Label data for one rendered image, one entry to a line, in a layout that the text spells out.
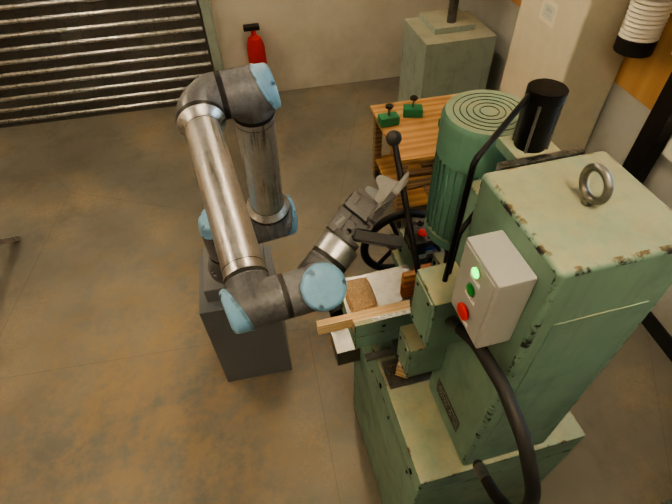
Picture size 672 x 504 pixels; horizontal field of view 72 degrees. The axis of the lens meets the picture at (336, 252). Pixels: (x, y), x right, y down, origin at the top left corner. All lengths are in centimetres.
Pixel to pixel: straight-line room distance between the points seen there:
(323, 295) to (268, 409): 137
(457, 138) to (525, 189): 20
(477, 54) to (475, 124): 253
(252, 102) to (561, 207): 77
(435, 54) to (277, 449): 250
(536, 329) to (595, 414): 167
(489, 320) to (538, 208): 18
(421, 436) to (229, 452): 108
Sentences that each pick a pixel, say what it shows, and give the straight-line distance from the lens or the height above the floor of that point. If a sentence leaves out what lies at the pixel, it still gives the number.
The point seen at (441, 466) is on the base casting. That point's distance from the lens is 125.
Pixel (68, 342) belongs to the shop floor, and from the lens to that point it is 272.
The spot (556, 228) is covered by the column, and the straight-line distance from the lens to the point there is 70.
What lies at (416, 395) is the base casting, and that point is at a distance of 131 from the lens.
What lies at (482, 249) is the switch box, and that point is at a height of 148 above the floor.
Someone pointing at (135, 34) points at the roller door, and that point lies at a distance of 403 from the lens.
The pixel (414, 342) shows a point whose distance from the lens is 106.
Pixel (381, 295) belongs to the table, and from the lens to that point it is 135.
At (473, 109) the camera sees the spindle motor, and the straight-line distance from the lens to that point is 95.
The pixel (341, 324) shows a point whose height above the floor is 93.
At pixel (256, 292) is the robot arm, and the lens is 87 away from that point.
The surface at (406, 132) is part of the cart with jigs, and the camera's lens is 267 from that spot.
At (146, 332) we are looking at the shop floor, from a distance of 257.
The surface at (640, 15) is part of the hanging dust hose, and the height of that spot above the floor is 124.
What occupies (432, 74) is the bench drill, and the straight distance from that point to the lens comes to 334.
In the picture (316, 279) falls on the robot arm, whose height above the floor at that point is 131.
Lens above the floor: 197
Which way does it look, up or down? 47 degrees down
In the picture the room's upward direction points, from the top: 2 degrees counter-clockwise
